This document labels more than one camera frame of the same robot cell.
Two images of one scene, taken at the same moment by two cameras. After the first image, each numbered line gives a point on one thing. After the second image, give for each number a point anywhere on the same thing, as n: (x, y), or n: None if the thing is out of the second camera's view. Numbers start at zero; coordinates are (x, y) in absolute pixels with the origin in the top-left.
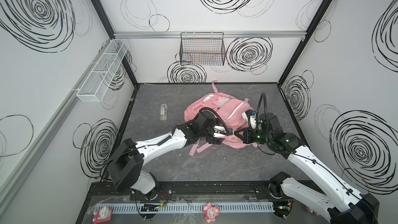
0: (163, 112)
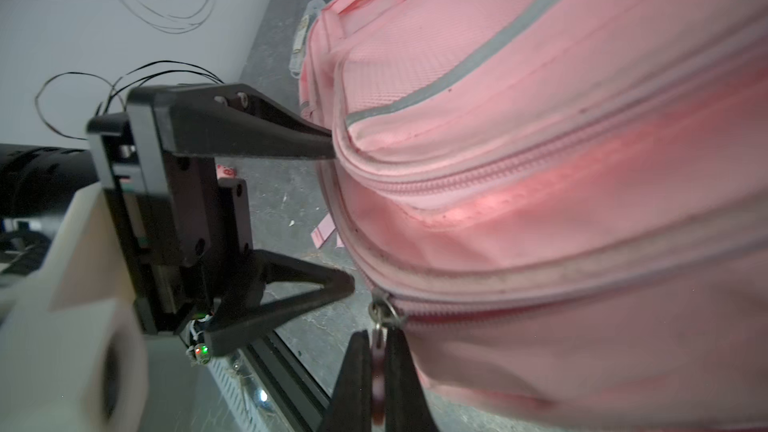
0: (312, 9)
